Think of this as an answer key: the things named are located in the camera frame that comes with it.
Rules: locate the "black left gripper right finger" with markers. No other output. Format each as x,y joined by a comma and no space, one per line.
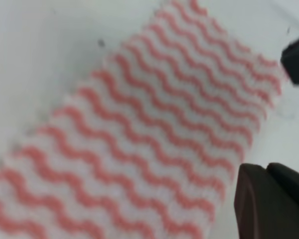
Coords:
290,61

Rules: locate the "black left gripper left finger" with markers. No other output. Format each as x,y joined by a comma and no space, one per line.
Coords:
267,202

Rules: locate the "pink white striped towel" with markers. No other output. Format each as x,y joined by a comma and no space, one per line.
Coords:
149,146

